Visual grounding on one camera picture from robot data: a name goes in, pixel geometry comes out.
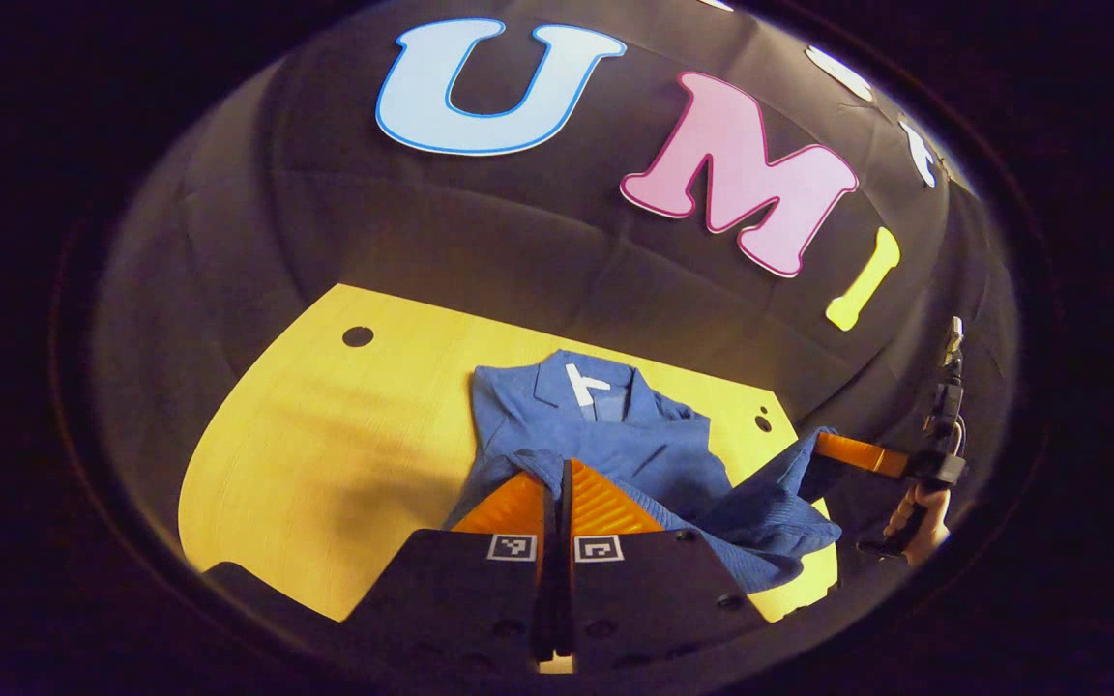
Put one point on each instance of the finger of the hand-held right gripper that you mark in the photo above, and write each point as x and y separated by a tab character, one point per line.
862	454

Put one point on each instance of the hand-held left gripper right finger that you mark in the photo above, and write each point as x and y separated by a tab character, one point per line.
654	599

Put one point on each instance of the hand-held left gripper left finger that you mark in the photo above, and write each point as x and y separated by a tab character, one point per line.
460	599

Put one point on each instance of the blue shirt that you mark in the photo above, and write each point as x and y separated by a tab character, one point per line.
634	435

